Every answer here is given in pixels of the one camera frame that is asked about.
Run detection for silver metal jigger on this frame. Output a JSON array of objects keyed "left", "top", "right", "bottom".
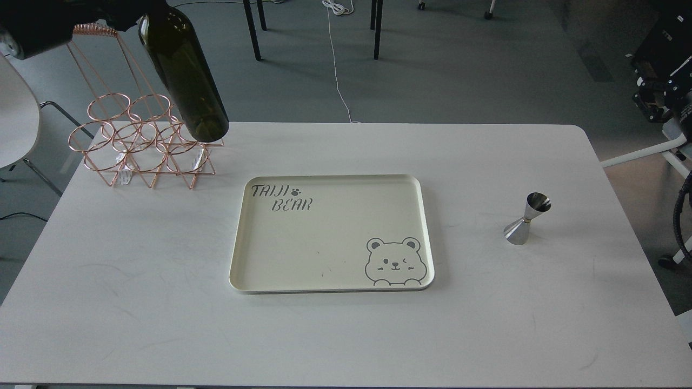
[{"left": 503, "top": 192, "right": 551, "bottom": 245}]

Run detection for dark green wine bottle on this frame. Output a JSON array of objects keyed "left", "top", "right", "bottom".
[{"left": 138, "top": 1, "right": 229, "bottom": 143}]

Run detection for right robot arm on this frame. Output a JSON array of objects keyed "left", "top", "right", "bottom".
[{"left": 642, "top": 81, "right": 691, "bottom": 270}]

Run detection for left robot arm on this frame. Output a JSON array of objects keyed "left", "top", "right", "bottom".
[{"left": 1, "top": 1, "right": 167, "bottom": 60}]

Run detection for cream tray with bear print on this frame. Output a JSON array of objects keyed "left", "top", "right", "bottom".
[{"left": 229, "top": 175, "right": 435, "bottom": 293}]

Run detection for black table legs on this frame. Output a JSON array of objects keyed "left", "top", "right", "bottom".
[{"left": 243, "top": 0, "right": 384, "bottom": 61}]

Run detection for white chair right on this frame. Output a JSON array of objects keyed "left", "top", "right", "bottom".
[{"left": 600, "top": 118, "right": 690, "bottom": 177}]

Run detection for white chair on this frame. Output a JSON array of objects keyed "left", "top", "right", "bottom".
[
  {"left": 600, "top": 118, "right": 690, "bottom": 177},
  {"left": 1, "top": 57, "right": 94, "bottom": 197}
]

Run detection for white chair left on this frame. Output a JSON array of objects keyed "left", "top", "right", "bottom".
[{"left": 1, "top": 57, "right": 94, "bottom": 197}]

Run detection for white floor cable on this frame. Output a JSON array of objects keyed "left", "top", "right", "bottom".
[{"left": 322, "top": 0, "right": 362, "bottom": 124}]

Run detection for copper wire wine rack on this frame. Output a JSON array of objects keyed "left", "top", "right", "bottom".
[{"left": 67, "top": 23, "right": 224, "bottom": 189}]

